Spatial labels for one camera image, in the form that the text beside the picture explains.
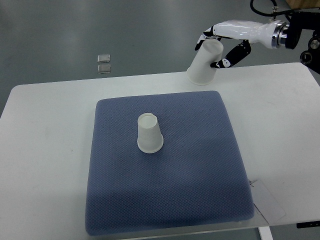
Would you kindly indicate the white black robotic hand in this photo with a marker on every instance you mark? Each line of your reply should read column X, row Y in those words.
column 272, row 35

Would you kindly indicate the white paper cup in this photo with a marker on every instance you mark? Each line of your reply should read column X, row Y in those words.
column 200, row 71
column 149, row 137

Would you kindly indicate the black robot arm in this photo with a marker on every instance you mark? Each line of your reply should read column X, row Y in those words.
column 297, row 22

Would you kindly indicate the wooden box corner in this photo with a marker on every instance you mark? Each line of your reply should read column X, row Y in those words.
column 303, row 4

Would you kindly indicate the blue textured cushion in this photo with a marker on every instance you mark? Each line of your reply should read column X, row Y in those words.
column 197, row 177

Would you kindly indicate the white paper cup on cushion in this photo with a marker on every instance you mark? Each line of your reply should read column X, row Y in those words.
column 149, row 137

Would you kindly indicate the white paper tag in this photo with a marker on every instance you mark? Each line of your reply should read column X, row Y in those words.
column 265, row 202

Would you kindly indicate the upper floor socket plate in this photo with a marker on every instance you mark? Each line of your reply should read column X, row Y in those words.
column 103, row 58

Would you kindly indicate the black table control panel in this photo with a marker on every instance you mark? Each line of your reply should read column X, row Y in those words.
column 309, row 224

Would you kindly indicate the white table leg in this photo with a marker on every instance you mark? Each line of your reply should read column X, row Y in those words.
column 265, row 233

